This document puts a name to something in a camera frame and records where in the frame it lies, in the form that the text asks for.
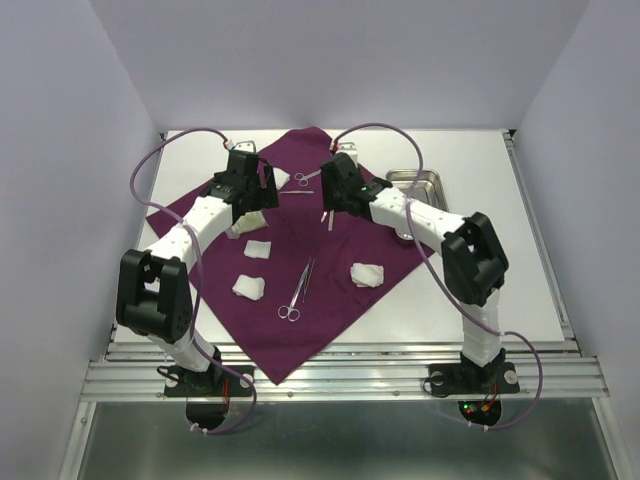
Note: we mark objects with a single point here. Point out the white gauze pad top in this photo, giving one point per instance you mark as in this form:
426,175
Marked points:
281,177

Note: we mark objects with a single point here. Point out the white gauze pad upper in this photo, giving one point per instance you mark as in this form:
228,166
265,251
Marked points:
257,249

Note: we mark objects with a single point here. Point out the stainless steel instrument tray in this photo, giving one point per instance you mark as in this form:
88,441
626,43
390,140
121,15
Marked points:
429,189

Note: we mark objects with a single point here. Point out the purple surgical drape cloth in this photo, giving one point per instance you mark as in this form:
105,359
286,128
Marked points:
286,291

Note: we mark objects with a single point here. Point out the white gauze pad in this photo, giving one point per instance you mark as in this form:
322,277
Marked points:
367,275
281,177
251,288
257,249

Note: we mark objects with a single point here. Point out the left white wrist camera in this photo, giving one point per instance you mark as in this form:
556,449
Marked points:
245,146

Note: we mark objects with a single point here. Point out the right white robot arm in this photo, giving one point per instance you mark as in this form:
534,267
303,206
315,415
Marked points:
473,261

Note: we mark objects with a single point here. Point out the small steel tweezers top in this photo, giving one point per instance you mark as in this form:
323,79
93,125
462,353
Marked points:
297,192

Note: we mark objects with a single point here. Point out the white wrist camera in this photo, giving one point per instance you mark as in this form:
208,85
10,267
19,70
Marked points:
348,148
245,146

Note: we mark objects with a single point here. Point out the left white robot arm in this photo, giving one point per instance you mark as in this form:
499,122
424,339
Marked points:
154,296

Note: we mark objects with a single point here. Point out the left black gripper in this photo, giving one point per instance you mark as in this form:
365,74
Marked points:
267,197

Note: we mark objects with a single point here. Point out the steel scissors bottom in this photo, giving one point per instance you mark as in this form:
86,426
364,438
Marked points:
289,311

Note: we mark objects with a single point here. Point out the steel scissors top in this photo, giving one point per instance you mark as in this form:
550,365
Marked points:
303,179

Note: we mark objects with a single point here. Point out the steel scissors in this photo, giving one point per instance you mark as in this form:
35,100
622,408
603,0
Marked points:
303,179
289,311

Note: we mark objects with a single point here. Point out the aluminium frame rail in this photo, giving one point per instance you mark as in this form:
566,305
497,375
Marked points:
352,371

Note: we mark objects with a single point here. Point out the white gauze pad right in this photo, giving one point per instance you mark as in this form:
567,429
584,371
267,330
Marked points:
367,275

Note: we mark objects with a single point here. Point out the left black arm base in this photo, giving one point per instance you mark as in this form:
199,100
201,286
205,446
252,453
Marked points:
193,375

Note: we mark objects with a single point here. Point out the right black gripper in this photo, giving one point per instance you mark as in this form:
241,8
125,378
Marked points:
331,200

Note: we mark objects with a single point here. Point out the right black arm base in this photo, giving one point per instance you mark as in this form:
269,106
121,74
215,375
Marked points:
466,378

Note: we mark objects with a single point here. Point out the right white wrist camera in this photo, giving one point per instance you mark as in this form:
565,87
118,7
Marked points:
348,148

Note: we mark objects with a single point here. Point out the white gauze pad lower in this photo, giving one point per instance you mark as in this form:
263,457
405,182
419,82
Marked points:
251,288

